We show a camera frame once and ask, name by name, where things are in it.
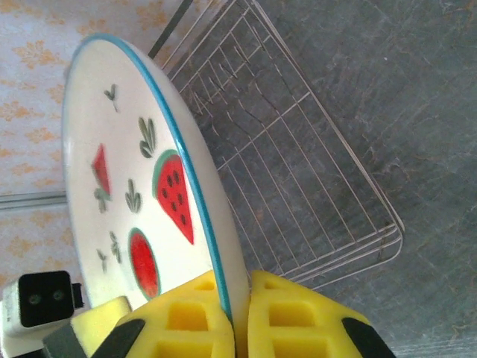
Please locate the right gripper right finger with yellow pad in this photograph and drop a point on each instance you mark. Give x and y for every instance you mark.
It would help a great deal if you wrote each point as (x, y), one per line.
(298, 328)

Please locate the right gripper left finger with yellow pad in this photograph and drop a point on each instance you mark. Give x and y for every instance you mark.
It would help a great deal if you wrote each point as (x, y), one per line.
(175, 328)

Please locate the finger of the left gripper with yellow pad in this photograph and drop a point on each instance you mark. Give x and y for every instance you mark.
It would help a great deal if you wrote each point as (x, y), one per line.
(98, 315)

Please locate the watermelon print plate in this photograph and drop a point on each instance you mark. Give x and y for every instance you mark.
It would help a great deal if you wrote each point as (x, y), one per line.
(126, 168)

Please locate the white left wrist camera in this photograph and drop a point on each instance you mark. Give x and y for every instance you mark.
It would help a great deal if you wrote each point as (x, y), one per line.
(41, 302)

